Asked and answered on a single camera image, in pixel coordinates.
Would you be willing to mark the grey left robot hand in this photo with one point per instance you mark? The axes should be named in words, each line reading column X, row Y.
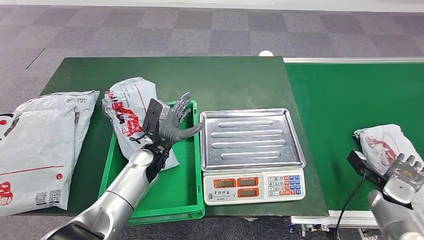
column 170, row 127

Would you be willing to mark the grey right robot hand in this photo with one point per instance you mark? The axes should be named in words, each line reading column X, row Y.
column 405, row 169

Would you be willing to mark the grey parcel faint print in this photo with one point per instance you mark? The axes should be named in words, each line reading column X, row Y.
column 381, row 142

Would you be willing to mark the grey parcel bold red print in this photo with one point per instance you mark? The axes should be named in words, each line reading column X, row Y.
column 129, row 99

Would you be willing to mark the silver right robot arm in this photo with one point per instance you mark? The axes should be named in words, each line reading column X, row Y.
column 394, row 215

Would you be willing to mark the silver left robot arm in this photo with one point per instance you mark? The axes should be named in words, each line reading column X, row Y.
column 122, row 192

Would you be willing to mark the green conveyor belt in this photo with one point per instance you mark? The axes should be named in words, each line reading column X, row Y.
column 348, row 99

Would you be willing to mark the green plastic crate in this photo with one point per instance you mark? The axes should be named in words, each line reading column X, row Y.
column 179, row 192

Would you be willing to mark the steel scale tray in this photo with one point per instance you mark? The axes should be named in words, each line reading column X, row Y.
column 251, row 139

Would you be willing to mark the flat grey express mailer bag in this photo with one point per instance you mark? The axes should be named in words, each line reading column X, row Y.
column 79, row 106

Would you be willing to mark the white electronic scale body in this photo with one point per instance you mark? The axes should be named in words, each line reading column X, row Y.
column 255, row 195

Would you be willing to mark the white table foot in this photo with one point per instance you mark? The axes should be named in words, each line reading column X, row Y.
column 250, row 219

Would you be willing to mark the large flat grey mailer bag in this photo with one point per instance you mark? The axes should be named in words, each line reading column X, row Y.
column 33, row 159

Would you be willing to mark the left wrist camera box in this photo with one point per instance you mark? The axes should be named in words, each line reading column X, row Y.
column 154, row 116

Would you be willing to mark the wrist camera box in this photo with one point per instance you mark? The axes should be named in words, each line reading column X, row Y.
column 362, row 165
column 154, row 116

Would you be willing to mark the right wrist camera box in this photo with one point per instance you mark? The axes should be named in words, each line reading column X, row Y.
column 362, row 165

